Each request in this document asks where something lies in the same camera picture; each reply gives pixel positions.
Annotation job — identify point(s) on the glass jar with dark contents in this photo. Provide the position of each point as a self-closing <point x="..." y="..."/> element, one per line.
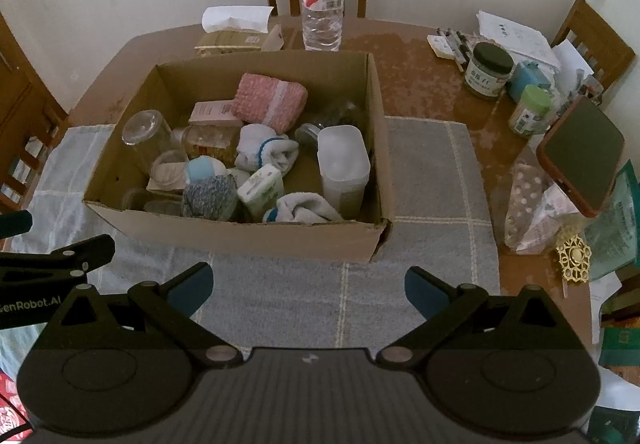
<point x="310" y="132"/>

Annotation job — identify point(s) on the white sock with blue stripe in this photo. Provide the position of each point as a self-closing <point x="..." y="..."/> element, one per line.
<point x="305" y="206"/>
<point x="260" y="146"/>

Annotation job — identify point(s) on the blue grey sock roll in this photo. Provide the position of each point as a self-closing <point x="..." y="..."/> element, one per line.
<point x="210" y="199"/>

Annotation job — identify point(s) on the dark lid jar green label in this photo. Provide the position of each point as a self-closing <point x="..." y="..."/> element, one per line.
<point x="485" y="78"/>

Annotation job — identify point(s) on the green and white box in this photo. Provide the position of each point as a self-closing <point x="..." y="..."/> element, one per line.
<point x="260" y="189"/>

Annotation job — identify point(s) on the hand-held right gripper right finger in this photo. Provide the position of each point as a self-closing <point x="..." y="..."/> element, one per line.
<point x="425" y="291"/>

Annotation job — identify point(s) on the red label jar yellow contents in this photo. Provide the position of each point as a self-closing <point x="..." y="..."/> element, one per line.
<point x="210" y="141"/>

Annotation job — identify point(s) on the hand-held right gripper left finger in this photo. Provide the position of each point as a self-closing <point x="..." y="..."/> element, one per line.
<point x="192" y="286"/>

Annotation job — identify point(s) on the red printed bag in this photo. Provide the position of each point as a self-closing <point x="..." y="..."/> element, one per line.
<point x="10" y="399"/>

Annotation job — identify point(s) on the brown cardboard box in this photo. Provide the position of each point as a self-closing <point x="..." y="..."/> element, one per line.
<point x="240" y="239"/>

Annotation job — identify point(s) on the pink sock roll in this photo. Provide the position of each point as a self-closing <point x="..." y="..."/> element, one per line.
<point x="270" y="101"/>

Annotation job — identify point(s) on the gold ornament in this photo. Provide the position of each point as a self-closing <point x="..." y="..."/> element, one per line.
<point x="575" y="258"/>

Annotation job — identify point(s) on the green lid bottle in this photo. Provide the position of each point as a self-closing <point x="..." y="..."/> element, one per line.
<point x="530" y="116"/>

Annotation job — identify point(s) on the phone in red case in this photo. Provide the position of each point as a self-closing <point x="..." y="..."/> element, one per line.
<point x="582" y="156"/>

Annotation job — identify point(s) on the white envelope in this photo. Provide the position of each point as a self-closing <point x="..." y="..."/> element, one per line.
<point x="575" y="56"/>

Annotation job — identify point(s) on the small clear glass jar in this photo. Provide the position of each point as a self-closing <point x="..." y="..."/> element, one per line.
<point x="170" y="171"/>

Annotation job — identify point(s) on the beige tissue box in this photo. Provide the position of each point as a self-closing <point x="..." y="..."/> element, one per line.
<point x="225" y="39"/>

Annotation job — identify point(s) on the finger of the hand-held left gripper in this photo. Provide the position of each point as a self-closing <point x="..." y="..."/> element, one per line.
<point x="85" y="251"/>
<point x="15" y="224"/>

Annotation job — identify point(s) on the bundle of pens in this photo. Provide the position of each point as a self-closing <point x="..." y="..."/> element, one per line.
<point x="457" y="41"/>

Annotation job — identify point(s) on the white light blue sock ball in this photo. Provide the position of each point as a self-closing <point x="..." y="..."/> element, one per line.
<point x="202" y="168"/>

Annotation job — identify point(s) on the small teal box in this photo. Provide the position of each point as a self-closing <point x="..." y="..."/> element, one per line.
<point x="530" y="76"/>

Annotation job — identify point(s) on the white translucent plastic container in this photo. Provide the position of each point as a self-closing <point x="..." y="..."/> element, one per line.
<point x="342" y="163"/>

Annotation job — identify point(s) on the pink box with dark label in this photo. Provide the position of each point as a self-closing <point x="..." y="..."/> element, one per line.
<point x="212" y="112"/>

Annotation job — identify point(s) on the teal packet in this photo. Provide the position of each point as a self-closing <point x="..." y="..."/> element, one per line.
<point x="615" y="229"/>

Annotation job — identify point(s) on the checked grey green tablecloth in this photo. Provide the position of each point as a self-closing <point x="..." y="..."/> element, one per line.
<point x="425" y="204"/>

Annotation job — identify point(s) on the white printed paper slips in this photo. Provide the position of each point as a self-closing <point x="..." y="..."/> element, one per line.
<point x="547" y="219"/>

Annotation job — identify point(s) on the clear dotted plastic jar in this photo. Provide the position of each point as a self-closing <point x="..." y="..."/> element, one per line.
<point x="522" y="204"/>

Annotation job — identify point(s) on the stack of white papers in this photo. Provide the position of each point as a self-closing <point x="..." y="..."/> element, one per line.
<point x="515" y="36"/>

